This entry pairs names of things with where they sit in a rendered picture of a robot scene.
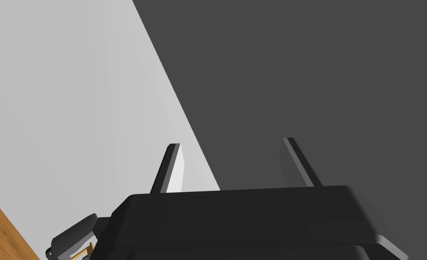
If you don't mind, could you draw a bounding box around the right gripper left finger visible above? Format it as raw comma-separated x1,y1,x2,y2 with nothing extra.
150,143,185,194

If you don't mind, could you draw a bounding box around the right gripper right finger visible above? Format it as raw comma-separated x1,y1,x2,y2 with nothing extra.
280,137,324,188

